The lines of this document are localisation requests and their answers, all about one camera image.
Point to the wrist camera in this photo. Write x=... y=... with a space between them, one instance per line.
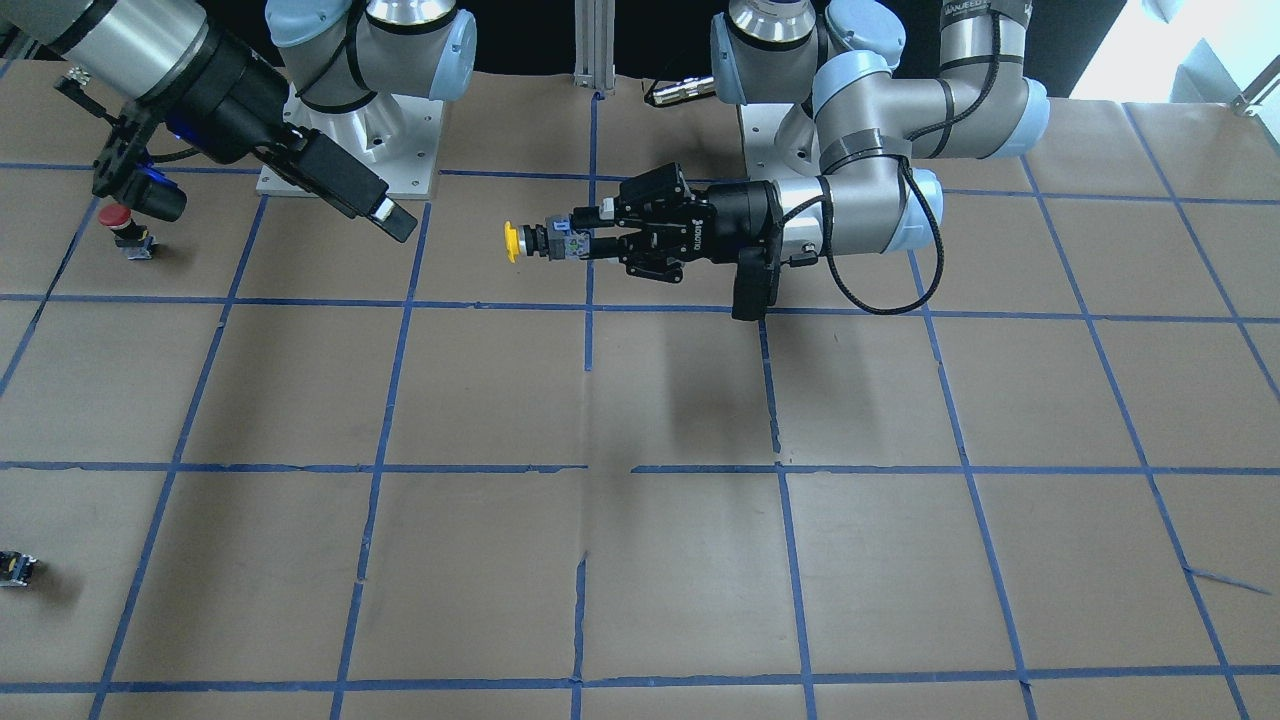
x=755 y=284
x=124 y=170

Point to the silver metal tool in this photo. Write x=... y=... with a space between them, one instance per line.
x=689 y=89

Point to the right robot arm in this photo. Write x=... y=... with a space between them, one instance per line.
x=336 y=53

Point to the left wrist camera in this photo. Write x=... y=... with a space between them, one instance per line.
x=755 y=284

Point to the brown paper table cover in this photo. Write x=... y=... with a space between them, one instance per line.
x=293 y=469

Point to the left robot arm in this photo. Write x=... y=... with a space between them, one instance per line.
x=980 y=104

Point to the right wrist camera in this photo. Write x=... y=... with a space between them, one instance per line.
x=124 y=170

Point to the yellow push button switch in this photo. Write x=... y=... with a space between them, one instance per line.
x=545 y=242

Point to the aluminium frame post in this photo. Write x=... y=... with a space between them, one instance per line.
x=594 y=22

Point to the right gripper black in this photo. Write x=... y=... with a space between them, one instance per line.
x=238 y=98

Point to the red push button switch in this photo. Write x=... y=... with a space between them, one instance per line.
x=132 y=238

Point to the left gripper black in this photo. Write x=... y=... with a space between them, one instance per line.
x=742 y=218

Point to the small black contact block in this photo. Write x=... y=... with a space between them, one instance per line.
x=17 y=568

